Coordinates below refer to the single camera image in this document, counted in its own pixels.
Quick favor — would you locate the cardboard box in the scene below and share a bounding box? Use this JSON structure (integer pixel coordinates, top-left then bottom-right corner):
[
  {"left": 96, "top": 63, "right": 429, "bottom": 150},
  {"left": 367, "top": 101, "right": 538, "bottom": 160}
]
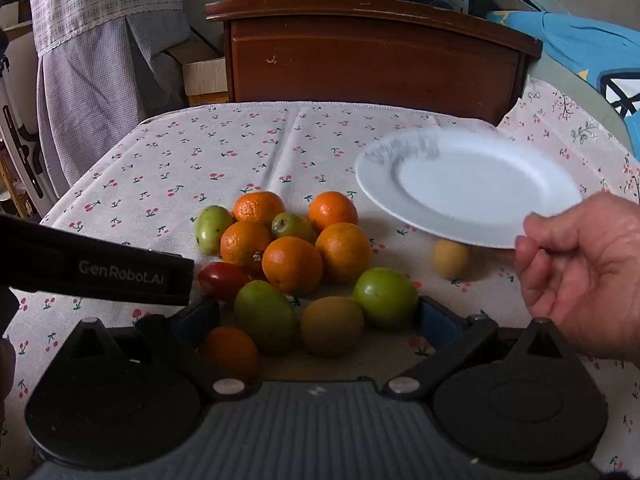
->
[{"left": 181, "top": 57, "right": 231, "bottom": 107}]

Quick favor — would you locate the blue printed blanket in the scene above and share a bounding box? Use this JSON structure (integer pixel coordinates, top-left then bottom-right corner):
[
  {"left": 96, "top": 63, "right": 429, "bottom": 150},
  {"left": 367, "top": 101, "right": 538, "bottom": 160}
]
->
[{"left": 487, "top": 10, "right": 640, "bottom": 156}]

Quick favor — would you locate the cherry print tablecloth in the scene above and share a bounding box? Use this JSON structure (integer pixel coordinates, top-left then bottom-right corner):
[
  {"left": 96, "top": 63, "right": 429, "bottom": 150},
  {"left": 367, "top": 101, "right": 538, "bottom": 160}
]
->
[{"left": 0, "top": 77, "right": 640, "bottom": 478}]

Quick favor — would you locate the green jujube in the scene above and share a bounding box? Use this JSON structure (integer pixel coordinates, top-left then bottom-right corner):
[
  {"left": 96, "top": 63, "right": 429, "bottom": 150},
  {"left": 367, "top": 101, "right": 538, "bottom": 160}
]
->
[
  {"left": 233, "top": 280, "right": 299, "bottom": 356},
  {"left": 271, "top": 212, "right": 317, "bottom": 245},
  {"left": 194, "top": 205, "right": 235, "bottom": 256},
  {"left": 352, "top": 267, "right": 419, "bottom": 330}
]

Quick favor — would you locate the white plate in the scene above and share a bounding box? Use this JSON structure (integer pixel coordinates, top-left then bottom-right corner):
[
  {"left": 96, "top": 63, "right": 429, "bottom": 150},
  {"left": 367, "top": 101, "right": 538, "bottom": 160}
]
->
[{"left": 354, "top": 127, "right": 583, "bottom": 250}]

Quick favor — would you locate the red cherry tomato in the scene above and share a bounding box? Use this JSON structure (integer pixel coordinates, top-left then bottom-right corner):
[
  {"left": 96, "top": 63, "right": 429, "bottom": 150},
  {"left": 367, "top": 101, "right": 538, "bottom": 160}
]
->
[{"left": 198, "top": 261, "right": 251, "bottom": 303}]

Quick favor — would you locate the grey green mattress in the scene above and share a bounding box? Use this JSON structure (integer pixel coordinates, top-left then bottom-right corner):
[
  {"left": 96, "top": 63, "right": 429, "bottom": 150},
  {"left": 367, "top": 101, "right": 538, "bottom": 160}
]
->
[{"left": 525, "top": 52, "right": 633, "bottom": 153}]

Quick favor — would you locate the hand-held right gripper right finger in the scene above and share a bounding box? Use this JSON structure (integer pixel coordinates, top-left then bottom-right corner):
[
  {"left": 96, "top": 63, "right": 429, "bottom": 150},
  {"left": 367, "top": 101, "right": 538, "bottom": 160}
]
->
[{"left": 382, "top": 296, "right": 581, "bottom": 401}]

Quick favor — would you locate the brown wooden cabinet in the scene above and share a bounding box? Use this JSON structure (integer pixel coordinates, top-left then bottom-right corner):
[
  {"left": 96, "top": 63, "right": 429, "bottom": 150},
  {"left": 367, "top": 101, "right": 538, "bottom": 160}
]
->
[{"left": 205, "top": 0, "right": 543, "bottom": 126}]

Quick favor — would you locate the lilac cloth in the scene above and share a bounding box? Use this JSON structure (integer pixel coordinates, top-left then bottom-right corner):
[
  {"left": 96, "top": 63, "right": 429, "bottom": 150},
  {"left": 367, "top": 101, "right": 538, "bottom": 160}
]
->
[{"left": 36, "top": 10, "right": 193, "bottom": 197}]

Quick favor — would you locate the white appliance with black handle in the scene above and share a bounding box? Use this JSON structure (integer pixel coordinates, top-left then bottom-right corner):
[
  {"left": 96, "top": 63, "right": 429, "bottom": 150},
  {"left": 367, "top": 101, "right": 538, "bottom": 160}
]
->
[{"left": 0, "top": 75, "right": 46, "bottom": 211}]

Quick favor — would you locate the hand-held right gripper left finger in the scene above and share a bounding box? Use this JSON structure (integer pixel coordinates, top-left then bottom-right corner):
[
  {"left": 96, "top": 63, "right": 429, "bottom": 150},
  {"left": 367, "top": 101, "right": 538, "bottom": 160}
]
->
[{"left": 67, "top": 299, "right": 249, "bottom": 402}]

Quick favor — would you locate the brown round fruit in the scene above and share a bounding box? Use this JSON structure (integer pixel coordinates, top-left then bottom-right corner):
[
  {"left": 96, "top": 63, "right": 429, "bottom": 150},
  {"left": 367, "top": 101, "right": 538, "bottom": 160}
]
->
[
  {"left": 299, "top": 296, "right": 365, "bottom": 357},
  {"left": 433, "top": 240, "right": 471, "bottom": 281}
]

